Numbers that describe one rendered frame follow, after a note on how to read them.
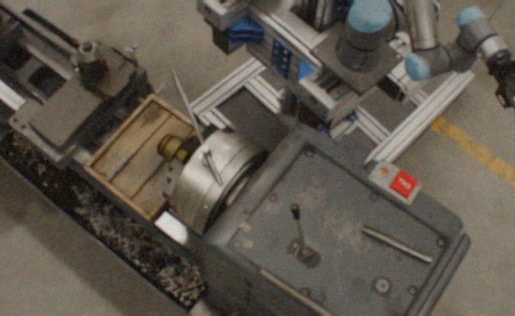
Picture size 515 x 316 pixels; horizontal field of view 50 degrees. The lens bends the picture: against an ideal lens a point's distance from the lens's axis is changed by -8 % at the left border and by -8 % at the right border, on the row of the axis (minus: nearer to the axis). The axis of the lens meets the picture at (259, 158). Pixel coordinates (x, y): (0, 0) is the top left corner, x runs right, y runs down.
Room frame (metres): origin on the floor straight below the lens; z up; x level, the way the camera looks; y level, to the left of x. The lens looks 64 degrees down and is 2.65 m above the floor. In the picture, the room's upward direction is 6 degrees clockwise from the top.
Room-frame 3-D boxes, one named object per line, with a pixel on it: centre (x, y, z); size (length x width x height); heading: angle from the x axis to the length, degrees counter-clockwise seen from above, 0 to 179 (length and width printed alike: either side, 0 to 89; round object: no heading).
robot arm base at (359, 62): (1.15, -0.27, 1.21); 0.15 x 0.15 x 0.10
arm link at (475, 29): (0.98, -0.52, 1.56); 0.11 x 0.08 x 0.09; 28
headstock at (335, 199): (0.51, -0.24, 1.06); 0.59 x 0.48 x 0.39; 59
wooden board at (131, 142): (0.84, 0.36, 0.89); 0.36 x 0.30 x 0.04; 149
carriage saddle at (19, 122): (1.03, 0.67, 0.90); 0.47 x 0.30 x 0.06; 149
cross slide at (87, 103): (1.02, 0.62, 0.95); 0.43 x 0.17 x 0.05; 149
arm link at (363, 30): (1.15, -0.28, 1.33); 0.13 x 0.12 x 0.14; 118
